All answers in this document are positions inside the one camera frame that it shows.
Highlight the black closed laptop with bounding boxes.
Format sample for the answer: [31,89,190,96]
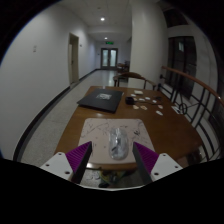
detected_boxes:
[76,87,125,114]

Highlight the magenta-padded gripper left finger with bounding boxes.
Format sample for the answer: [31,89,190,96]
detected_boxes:
[39,140,94,185]

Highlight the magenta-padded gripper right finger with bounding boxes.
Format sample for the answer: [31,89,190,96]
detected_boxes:
[131,141,184,186]

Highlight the black railing with wooden handrail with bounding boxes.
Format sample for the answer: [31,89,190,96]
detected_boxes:
[156,65,224,165]

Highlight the transparent computer mouse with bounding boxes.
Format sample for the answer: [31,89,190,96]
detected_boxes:
[108,127,130,161]

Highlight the white side door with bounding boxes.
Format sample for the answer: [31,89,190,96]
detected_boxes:
[67,32,81,86]

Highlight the dark framed window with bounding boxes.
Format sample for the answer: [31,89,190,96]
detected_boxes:
[166,35,198,100]

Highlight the small black box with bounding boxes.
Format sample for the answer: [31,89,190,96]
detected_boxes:
[124,96,137,106]

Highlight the wooden armchair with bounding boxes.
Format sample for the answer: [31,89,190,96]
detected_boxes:
[112,71,157,91]

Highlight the glass double door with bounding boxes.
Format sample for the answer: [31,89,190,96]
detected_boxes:
[100,47,120,70]

